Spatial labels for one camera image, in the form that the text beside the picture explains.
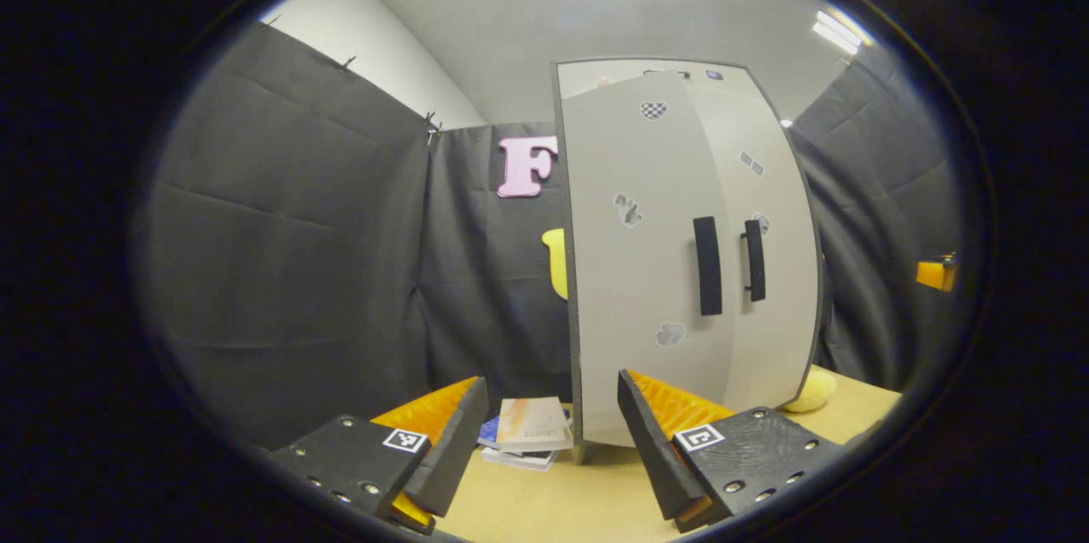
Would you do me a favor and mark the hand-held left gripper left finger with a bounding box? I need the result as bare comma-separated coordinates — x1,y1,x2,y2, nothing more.
271,375,492,537

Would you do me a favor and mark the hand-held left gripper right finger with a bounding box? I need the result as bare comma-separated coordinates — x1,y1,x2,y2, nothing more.
619,368,847,531

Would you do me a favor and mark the grey cabinet door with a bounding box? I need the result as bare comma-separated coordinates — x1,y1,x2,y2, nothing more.
559,71,739,448
681,83,822,412

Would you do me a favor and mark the grey cabinet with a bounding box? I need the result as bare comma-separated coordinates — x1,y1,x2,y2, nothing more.
551,58,826,463

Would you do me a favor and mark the white book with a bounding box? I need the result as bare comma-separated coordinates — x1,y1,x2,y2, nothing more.
481,445,560,472

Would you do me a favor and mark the pale yellow round object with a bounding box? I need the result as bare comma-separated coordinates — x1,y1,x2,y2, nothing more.
783,369,839,414

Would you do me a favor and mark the small ceiling light panel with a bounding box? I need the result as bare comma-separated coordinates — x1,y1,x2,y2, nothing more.
810,9,875,56

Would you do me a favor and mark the black backdrop cloth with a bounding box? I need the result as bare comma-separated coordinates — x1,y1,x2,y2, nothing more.
136,22,966,450

